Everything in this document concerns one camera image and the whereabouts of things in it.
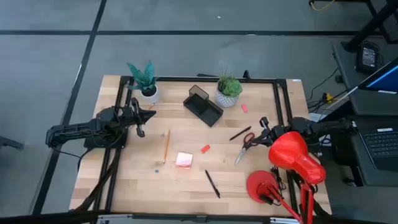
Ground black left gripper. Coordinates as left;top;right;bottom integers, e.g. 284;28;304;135
124;97;157;138

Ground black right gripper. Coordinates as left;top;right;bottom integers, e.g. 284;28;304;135
251;116;285;147

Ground red-handled scissors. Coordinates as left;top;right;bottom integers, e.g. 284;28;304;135
234;132;256;166

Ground black pen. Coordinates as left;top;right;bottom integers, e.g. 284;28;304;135
204;169;221;199
229;125;252;141

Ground black mesh desk organizer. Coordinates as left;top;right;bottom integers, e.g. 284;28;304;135
182;84;224;128

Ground snake plant in white pot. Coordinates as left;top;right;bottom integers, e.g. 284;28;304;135
126;60;161;105

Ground red desk lamp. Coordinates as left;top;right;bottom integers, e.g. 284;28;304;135
246;130;327;224

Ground pink sticky note pad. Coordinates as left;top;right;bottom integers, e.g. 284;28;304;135
175;151;194;170

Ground succulent in patterned white pot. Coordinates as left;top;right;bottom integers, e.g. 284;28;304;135
213;70;243;109

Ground dark grey side desk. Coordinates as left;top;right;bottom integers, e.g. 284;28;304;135
331;40;398;187

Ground black laptop keyboard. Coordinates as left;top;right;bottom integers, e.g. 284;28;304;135
351;124;398;187

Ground black power supply box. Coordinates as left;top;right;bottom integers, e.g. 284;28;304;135
355;42;381;75

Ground monitor with blue screen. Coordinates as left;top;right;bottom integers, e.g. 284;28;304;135
357;57;398;94

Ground grey furniture leg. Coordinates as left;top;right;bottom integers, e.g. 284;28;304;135
0;136;24;151

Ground black beam with silver brackets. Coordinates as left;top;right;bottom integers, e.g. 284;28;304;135
0;210;398;224

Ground black stand leg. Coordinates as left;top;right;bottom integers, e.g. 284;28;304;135
341;0;398;52

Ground black aluminium table frame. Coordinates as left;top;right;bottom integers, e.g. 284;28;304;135
70;75;299;218

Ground black floor cables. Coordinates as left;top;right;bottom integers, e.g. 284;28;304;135
306;67;351;113

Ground black cable bundle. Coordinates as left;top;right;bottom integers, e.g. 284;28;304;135
74;146;123;213

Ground yellow floor cable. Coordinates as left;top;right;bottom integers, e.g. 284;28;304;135
309;0;336;12

